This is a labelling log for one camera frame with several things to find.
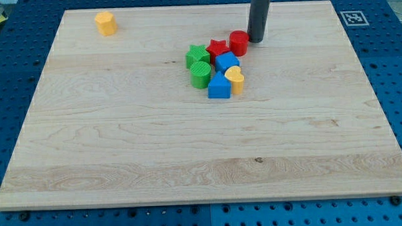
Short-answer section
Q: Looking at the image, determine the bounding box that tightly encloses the red star block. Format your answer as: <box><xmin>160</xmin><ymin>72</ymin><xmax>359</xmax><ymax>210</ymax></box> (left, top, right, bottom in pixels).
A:
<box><xmin>206</xmin><ymin>40</ymin><xmax>230</xmax><ymax>66</ymax></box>

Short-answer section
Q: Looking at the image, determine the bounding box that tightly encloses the blue cube block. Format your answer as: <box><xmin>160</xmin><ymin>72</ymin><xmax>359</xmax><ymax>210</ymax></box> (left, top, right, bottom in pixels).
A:
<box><xmin>215</xmin><ymin>52</ymin><xmax>240</xmax><ymax>73</ymax></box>

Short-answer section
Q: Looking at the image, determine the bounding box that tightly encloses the white fiducial marker tag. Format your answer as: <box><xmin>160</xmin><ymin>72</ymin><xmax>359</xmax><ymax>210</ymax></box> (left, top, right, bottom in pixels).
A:
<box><xmin>340</xmin><ymin>10</ymin><xmax>369</xmax><ymax>27</ymax></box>

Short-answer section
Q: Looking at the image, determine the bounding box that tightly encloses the yellow heart block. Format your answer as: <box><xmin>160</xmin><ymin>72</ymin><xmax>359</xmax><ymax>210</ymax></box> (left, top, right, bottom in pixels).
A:
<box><xmin>224</xmin><ymin>66</ymin><xmax>245</xmax><ymax>95</ymax></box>

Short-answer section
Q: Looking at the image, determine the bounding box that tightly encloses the yellow hexagon block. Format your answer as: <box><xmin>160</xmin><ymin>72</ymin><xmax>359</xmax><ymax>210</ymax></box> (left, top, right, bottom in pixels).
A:
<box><xmin>94</xmin><ymin>11</ymin><xmax>118</xmax><ymax>36</ymax></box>

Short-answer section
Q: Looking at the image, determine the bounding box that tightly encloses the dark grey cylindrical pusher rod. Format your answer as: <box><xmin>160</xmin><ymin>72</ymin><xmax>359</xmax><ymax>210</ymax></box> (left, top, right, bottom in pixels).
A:
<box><xmin>247</xmin><ymin>0</ymin><xmax>271</xmax><ymax>44</ymax></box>

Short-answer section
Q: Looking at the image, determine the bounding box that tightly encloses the green star block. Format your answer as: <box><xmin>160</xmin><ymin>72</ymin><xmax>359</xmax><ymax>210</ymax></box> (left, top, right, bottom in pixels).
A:
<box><xmin>185</xmin><ymin>44</ymin><xmax>210</xmax><ymax>68</ymax></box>

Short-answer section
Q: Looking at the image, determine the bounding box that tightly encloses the green cylinder block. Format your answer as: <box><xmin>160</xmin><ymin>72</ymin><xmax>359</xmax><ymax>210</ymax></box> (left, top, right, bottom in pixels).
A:
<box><xmin>190</xmin><ymin>61</ymin><xmax>212</xmax><ymax>89</ymax></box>

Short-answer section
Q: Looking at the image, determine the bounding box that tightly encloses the blue triangle block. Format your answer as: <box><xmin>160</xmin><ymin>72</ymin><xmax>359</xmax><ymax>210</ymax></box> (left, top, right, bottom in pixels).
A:
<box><xmin>208</xmin><ymin>71</ymin><xmax>231</xmax><ymax>99</ymax></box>

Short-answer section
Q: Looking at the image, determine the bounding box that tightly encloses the wooden board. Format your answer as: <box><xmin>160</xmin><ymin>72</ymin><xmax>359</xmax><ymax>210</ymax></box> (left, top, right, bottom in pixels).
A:
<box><xmin>0</xmin><ymin>1</ymin><xmax>402</xmax><ymax>211</ymax></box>

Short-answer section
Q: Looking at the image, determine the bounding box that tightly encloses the red cylinder block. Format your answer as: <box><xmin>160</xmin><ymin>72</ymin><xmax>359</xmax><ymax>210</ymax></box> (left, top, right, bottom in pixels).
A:
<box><xmin>229</xmin><ymin>30</ymin><xmax>249</xmax><ymax>57</ymax></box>

